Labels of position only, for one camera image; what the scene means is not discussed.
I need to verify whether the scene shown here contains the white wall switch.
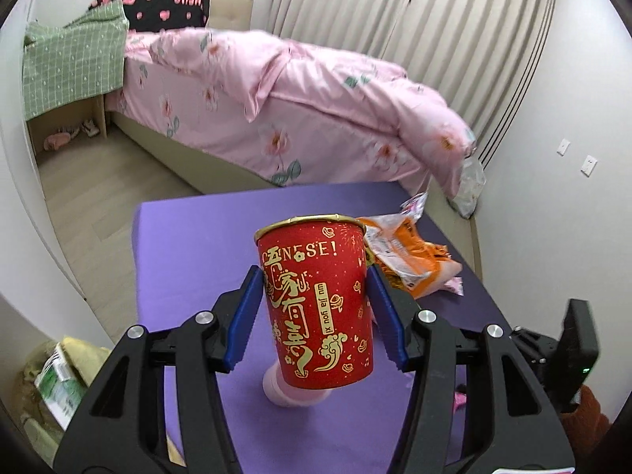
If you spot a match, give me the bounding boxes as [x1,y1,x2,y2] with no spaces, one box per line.
[556,138,570,156]

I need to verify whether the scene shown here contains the orange white snack bag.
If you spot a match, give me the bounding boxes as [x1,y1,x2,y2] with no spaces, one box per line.
[359,193,464,299]

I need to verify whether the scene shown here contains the white plastic bag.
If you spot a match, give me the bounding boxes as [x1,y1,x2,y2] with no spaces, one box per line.
[449,157,486,219]

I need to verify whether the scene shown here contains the red fuzzy sleeve forearm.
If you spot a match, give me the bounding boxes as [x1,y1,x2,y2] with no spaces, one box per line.
[560,385,611,462]

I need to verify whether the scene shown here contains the white wall socket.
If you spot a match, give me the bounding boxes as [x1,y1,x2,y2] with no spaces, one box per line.
[581,155,598,178]

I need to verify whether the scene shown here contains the beige pleated curtain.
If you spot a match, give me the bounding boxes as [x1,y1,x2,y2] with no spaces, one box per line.
[268,0,556,166]

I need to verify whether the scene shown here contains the purple table cloth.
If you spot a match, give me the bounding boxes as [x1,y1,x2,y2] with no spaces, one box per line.
[132,181,512,474]

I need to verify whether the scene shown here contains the black hello kitty pillow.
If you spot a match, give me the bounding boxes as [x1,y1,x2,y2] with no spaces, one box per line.
[89,0,211,32]

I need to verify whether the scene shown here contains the pink cylindrical jar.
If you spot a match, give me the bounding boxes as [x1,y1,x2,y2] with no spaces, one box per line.
[262,362,332,408]

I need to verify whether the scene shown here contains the white sneaker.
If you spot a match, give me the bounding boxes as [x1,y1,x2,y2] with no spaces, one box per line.
[81,120,101,138]

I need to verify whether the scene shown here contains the pink floral duvet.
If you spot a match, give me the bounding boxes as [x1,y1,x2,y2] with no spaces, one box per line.
[107,28,474,196]

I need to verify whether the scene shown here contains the green checkered cloth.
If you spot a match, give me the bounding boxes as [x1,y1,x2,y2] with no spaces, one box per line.
[23,0,130,121]

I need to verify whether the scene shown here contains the pink toy blister pack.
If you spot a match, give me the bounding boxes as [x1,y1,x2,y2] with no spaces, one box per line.
[453,391,467,412]

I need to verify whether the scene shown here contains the yellow trash bag bin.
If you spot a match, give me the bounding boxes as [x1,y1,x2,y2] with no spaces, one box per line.
[14,336,186,468]

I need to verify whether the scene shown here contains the pink slipper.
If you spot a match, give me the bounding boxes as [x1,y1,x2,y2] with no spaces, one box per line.
[43,128,79,152]

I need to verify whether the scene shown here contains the red paper cup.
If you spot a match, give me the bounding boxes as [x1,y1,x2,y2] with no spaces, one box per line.
[254,214,374,389]

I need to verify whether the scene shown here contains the green white snack bag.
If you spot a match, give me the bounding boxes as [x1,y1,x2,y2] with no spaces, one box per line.
[34,344,87,430]

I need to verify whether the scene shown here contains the wooden bedside table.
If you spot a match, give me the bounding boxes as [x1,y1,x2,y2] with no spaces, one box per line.
[26,94,107,156]

